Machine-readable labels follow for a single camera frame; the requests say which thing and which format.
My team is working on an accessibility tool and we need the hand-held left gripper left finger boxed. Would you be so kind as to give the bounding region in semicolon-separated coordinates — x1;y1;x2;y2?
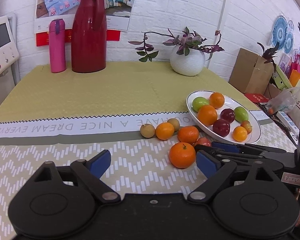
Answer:
25;150;121;204

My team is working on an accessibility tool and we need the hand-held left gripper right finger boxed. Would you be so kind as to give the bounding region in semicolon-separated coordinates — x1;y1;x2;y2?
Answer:
187;152;283;203

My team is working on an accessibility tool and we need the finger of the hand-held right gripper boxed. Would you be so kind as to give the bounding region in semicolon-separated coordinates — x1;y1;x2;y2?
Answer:
195;149;283;172
211;142;288;153

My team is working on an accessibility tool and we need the dark red plum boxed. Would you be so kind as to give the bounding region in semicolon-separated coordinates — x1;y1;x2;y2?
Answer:
212;119;231;137
220;108;235;124

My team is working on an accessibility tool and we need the small yellow orange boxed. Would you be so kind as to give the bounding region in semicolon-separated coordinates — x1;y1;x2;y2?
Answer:
232;126;248;142

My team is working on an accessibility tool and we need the red apple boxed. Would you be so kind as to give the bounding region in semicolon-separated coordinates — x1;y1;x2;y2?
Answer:
194;137;212;147

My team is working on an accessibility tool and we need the orange with green stem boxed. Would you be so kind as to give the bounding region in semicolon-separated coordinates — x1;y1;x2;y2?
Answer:
169;142;196;169

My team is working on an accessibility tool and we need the red yellow peach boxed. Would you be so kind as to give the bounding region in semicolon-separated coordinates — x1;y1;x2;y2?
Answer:
240;120;252;134

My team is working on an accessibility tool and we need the large orange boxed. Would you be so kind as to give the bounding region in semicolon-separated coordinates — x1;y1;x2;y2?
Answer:
197;105;218;127

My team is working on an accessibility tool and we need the green mango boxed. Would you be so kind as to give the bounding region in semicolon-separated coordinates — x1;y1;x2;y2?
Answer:
192;97;210;113
234;106;249;123

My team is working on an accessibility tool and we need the white plate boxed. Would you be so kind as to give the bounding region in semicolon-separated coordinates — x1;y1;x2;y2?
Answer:
186;90;262;144

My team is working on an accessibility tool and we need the brown longan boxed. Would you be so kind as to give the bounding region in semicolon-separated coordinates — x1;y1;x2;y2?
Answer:
167;118;180;132
140;124;156;138

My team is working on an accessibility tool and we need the white and blue box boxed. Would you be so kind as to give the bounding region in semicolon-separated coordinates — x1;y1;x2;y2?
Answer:
276;111;300;133

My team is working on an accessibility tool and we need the red envelope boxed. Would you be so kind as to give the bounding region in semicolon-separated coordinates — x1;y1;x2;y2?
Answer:
245;93;269;103

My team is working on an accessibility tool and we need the clear plastic bag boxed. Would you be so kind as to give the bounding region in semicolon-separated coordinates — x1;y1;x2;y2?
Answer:
266;89;296;113

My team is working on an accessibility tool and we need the cardboard box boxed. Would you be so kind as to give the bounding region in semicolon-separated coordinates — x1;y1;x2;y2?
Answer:
229;48;274;94

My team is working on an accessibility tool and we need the chevron patterned tablecloth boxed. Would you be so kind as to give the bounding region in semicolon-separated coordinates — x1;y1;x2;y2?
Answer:
0;61;298;230

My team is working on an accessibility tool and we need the orange paper bag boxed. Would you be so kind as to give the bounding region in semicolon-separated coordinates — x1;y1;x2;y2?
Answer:
289;69;300;86

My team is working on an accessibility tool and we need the green box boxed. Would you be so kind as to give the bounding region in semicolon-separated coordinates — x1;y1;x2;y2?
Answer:
272;65;293;89

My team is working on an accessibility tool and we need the purple plant in white pot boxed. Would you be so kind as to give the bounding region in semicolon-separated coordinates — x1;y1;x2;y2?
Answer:
128;27;225;76

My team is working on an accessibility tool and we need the pink paper bag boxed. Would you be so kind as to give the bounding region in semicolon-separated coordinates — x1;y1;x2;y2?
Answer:
291;54;300;73

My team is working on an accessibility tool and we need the dark purple plant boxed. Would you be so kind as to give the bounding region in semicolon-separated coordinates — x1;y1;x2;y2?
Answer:
257;41;280;73

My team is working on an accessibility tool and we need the pink bottle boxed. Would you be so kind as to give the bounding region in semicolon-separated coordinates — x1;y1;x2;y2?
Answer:
49;19;66;73

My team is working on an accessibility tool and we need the red thermos jug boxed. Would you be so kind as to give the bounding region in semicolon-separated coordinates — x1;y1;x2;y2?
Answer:
71;0;107;73

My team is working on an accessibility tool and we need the white appliance with screen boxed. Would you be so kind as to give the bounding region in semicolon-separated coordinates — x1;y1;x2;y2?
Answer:
0;15;20;110

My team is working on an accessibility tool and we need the small blue round wall decoration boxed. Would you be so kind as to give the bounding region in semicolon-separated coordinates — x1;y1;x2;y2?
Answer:
284;20;295;54

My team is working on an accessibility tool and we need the white wall conduit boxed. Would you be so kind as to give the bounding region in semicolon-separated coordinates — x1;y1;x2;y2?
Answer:
218;0;231;29

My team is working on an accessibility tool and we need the wall poster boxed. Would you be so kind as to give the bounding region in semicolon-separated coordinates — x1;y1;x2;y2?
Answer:
34;0;140;47

